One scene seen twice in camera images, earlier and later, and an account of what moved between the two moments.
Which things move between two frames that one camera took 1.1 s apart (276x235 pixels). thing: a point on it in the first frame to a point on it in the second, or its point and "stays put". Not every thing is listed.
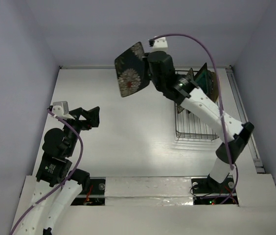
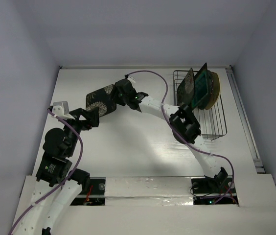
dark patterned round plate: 210,84 stays put
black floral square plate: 132,72 to 102,99
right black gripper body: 149,65 to 118,90
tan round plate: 215,86 stays put
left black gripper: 92,115 stays put
